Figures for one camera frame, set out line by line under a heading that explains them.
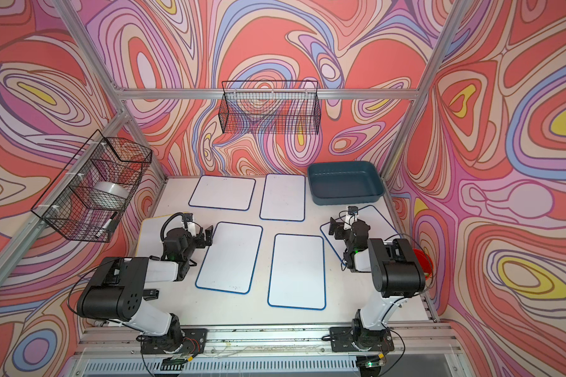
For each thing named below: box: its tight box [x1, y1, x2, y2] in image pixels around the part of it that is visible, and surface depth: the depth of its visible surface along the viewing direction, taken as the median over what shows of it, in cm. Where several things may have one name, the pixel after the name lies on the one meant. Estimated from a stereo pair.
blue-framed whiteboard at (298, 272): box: [267, 233, 327, 311], surface depth 90 cm
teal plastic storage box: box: [307, 161, 386, 206], surface depth 120 cm
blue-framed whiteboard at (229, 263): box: [194, 221, 263, 295], surface depth 95 cm
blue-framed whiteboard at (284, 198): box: [259, 173, 306, 223], surface depth 113 cm
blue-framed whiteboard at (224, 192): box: [187, 175, 257, 212], surface depth 118 cm
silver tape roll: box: [93, 181, 130, 199], surface depth 75 cm
